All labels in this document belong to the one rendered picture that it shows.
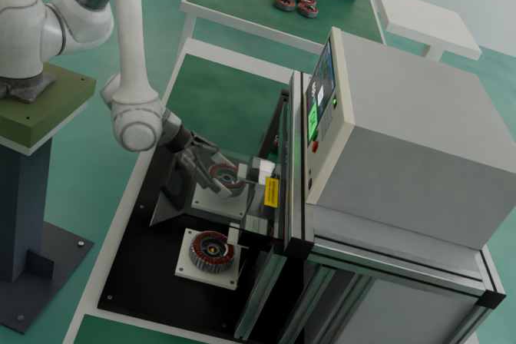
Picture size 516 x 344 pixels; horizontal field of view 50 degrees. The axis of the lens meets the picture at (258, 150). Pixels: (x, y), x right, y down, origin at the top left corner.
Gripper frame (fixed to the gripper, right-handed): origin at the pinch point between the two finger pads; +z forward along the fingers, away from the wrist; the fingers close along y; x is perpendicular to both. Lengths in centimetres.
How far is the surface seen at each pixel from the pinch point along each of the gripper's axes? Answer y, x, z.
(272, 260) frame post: 44.9, 20.6, -3.1
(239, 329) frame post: 44.9, 1.1, 8.4
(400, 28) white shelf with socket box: -58, 55, 23
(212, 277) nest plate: 30.6, -4.4, 3.4
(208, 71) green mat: -74, -13, -5
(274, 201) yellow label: 31.6, 23.3, -5.5
